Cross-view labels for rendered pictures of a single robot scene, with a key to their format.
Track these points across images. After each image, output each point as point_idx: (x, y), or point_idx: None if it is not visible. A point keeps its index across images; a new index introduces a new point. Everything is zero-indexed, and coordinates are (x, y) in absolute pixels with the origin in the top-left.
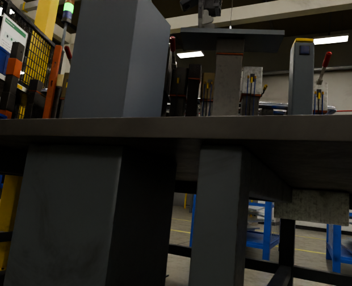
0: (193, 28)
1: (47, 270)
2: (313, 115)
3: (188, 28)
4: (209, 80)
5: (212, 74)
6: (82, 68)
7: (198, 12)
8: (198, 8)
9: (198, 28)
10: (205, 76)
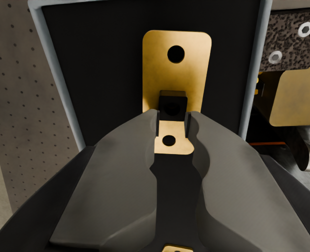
0: (54, 77)
1: None
2: None
3: (45, 49)
4: (260, 87)
5: (270, 104)
6: None
7: (55, 178)
8: (14, 223)
9: (62, 101)
10: (270, 76)
